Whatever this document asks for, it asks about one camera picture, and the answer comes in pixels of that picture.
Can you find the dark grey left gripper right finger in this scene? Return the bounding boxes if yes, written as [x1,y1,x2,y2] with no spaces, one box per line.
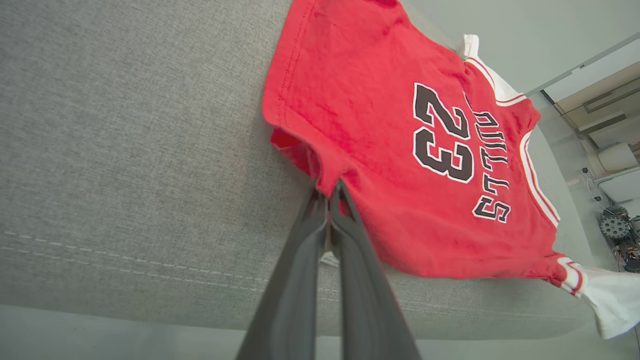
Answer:
[329,179,421,360]

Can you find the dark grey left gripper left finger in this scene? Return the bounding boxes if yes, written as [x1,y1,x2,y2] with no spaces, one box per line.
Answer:
[235,187,331,360]

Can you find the red number 23 basketball jersey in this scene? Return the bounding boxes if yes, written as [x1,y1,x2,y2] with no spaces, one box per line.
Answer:
[261,0,640,341]

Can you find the black geared wheel device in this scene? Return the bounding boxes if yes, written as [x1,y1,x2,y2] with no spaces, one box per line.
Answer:
[599,205,640,274]

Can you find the white cylindrical bin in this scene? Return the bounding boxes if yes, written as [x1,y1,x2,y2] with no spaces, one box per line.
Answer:
[597,142,640,173]

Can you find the tan wooden cabinet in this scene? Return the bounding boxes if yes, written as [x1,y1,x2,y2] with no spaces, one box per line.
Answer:
[555,62,640,150]

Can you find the white board panel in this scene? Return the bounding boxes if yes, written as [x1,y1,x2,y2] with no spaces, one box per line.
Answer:
[542,37,640,104]

